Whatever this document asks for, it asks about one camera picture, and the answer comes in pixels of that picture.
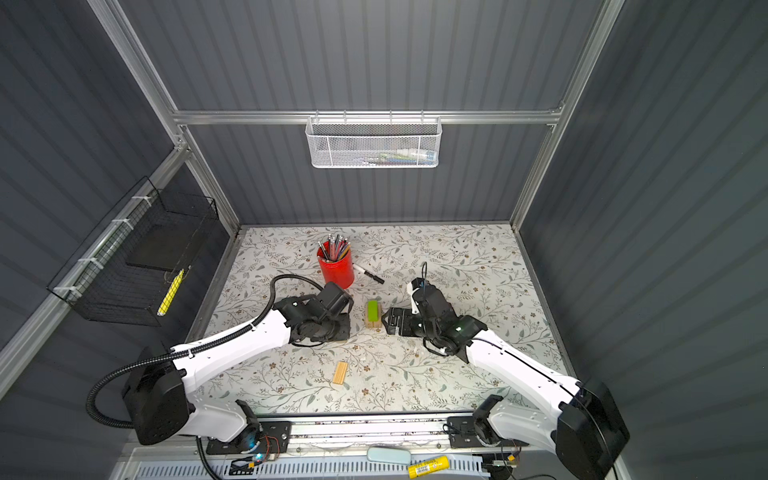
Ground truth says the red pen cup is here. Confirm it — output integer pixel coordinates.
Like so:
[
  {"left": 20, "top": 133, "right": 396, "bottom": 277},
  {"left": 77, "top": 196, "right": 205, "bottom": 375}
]
[{"left": 317, "top": 240, "right": 355, "bottom": 289}]

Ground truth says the black corrugated cable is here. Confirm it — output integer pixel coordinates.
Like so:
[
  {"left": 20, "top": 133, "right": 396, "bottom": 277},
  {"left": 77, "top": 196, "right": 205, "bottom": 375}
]
[{"left": 85, "top": 273, "right": 325, "bottom": 430}]

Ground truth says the black white marker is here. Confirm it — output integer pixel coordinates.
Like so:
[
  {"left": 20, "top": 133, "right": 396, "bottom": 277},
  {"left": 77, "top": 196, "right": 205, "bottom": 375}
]
[{"left": 352, "top": 264, "right": 385, "bottom": 285}]

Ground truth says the floral table mat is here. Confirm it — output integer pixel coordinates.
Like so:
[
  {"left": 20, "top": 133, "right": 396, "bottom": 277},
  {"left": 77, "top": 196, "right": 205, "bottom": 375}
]
[{"left": 198, "top": 224, "right": 569, "bottom": 415}]

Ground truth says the yellow glue stick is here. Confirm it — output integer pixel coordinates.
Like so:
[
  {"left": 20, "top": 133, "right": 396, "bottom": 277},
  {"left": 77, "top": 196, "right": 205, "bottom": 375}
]
[{"left": 407, "top": 456, "right": 450, "bottom": 479}]

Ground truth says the black wire basket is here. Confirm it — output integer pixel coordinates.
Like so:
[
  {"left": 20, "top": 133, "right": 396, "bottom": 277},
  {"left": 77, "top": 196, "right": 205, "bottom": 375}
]
[{"left": 48, "top": 182, "right": 219, "bottom": 327}]

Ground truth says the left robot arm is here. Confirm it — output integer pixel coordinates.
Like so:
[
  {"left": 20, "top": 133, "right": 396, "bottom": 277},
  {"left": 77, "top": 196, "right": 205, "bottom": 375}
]
[{"left": 123, "top": 282, "right": 354, "bottom": 453}]

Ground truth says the green block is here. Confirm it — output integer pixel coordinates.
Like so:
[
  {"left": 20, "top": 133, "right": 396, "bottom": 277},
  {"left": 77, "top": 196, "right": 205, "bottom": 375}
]
[{"left": 366, "top": 300, "right": 382, "bottom": 324}]

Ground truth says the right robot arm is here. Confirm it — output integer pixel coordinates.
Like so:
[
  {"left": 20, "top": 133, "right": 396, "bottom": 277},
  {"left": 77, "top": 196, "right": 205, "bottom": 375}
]
[{"left": 381, "top": 278, "right": 630, "bottom": 479}]

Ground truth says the white wire basket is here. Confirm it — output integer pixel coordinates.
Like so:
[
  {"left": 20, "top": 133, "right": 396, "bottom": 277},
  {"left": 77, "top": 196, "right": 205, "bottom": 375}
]
[{"left": 305, "top": 118, "right": 443, "bottom": 169}]

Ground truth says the yellow highlighter in basket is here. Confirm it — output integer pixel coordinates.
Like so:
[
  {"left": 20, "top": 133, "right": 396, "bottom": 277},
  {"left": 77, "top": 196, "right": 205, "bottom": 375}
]
[{"left": 156, "top": 269, "right": 186, "bottom": 317}]

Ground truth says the light blue eraser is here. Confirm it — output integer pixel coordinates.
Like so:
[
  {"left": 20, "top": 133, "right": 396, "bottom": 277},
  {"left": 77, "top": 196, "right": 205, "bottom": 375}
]
[{"left": 366, "top": 446, "right": 412, "bottom": 465}]

